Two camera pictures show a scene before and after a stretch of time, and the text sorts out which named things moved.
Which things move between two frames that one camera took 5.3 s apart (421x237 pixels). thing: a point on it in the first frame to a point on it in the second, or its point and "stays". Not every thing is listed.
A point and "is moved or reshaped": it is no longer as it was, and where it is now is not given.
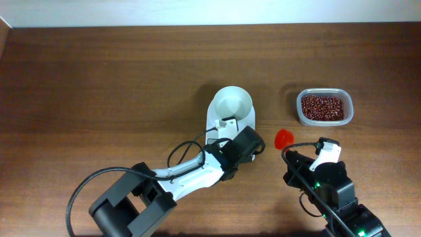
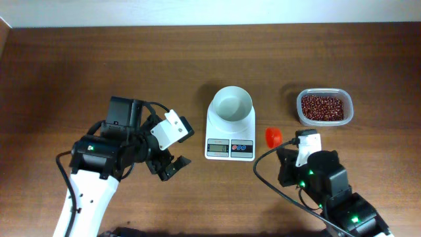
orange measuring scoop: [283, 138] is moved or reshaped
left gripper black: [248, 159] to [163, 158]
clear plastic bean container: [324, 106] stays
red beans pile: [322, 108] stays
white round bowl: [232, 101] stays
